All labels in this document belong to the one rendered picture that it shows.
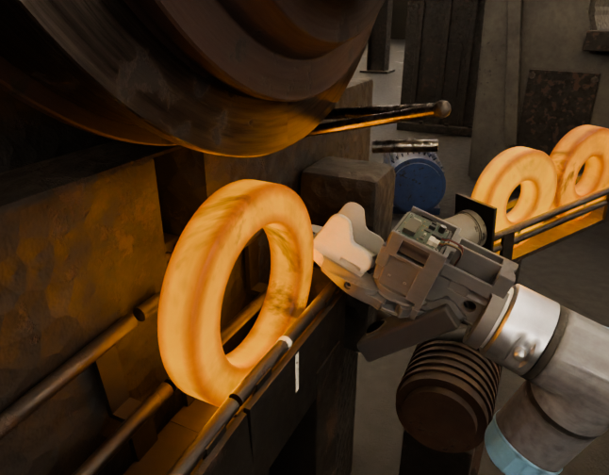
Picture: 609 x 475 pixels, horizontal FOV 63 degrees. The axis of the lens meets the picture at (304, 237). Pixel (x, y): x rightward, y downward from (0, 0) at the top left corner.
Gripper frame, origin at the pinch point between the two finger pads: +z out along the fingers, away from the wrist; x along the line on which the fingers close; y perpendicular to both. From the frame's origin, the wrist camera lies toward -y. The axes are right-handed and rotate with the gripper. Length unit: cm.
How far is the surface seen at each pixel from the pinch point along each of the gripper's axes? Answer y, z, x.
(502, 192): 3.4, -16.7, -30.2
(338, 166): 4.7, 1.9, -10.1
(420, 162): -51, 15, -188
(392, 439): -71, -24, -48
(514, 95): -18, -8, -257
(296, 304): -2.6, -3.6, 7.2
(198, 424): -8.6, -2.5, 19.3
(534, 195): 2.8, -21.5, -37.2
